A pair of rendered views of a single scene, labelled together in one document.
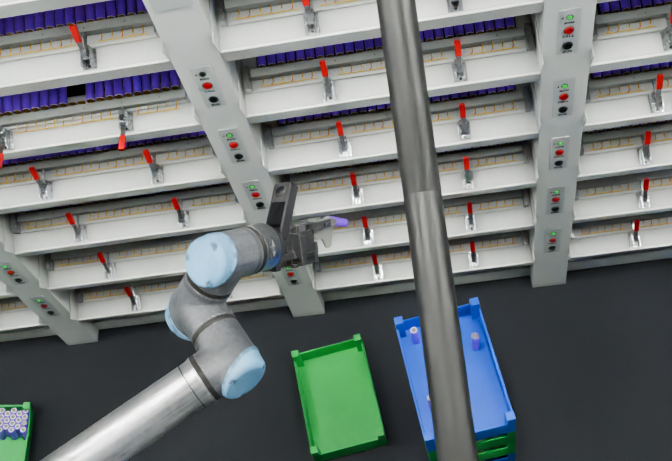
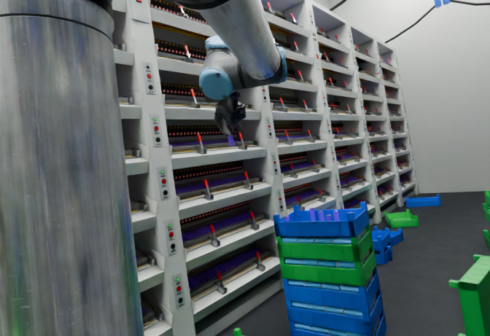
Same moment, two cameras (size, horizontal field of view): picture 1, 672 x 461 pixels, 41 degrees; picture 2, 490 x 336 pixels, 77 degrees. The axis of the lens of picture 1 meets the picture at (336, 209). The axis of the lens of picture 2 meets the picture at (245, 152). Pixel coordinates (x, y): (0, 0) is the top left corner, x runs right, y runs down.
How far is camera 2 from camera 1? 2.00 m
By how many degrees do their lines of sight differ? 76
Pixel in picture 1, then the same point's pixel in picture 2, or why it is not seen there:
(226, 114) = (154, 102)
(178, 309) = (215, 61)
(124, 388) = not seen: outside the picture
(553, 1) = not seen: hidden behind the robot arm
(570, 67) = (267, 111)
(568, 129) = (273, 148)
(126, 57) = not seen: hidden behind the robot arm
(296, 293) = (181, 323)
